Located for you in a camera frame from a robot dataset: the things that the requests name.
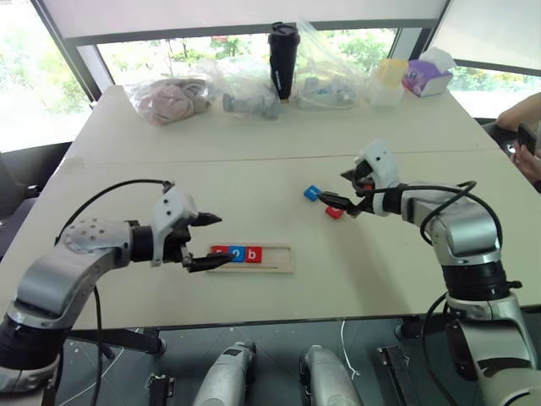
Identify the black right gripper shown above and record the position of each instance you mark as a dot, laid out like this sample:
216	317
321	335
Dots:
364	190

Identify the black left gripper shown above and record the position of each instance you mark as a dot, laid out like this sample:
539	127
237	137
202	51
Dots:
173	247

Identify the red letter block r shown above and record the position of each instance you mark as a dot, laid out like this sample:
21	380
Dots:
218	250

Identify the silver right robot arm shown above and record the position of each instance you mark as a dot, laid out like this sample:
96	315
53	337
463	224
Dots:
465	232

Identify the person's bare forearm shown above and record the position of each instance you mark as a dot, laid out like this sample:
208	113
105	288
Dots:
522	110

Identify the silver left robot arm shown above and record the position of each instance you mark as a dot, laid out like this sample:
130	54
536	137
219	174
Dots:
63	270

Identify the blue letter block o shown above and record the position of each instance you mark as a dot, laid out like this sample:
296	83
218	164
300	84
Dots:
238	254

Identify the red letter block b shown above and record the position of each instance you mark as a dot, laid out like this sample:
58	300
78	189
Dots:
253	254

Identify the wooden letter tray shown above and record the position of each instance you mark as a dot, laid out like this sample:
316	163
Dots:
279	258

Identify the silver rounded robot leg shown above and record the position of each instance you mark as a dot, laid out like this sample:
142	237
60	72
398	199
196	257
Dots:
226	376
327	380

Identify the person's hand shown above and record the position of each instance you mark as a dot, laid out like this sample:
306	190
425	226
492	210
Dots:
528	162

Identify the large clear plastic bag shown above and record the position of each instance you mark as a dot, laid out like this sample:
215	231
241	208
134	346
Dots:
329	80

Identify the clear container with yellow lid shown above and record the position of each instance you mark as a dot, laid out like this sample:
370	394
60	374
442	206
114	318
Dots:
389	80

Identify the black table leg brace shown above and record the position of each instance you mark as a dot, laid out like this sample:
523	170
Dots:
122	338

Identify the purple tissue box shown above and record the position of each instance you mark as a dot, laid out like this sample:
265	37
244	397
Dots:
424	76

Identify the black travel tumbler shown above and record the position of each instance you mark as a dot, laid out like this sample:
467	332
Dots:
283	59

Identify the plastic bag with pink cloth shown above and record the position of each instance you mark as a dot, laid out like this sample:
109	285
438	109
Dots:
169	99

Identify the plastic bag with grey toy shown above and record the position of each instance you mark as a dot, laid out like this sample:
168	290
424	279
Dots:
243	78

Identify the black chair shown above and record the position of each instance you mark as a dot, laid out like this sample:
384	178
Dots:
25	182
496	133

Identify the white roller blind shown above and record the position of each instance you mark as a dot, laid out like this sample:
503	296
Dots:
494	29
245	14

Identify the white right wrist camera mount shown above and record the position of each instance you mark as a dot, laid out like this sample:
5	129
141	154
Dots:
382	167

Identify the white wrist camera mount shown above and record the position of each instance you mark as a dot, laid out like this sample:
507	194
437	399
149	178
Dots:
171	209
382	167

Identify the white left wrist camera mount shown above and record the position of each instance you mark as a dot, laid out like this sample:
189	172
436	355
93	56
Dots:
171	209

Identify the black metal bracket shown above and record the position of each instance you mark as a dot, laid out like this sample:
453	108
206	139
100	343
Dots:
162	389
395	372

